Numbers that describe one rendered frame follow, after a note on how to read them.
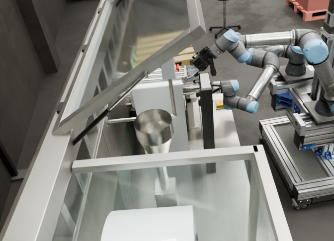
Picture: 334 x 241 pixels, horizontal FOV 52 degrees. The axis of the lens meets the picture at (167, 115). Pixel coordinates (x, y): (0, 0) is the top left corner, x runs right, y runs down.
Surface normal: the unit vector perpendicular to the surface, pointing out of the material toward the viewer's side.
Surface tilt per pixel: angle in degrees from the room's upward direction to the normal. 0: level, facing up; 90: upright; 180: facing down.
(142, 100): 90
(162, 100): 90
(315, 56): 83
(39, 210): 0
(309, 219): 0
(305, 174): 0
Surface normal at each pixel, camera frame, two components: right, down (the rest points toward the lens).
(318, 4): 0.07, 0.61
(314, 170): -0.12, -0.78
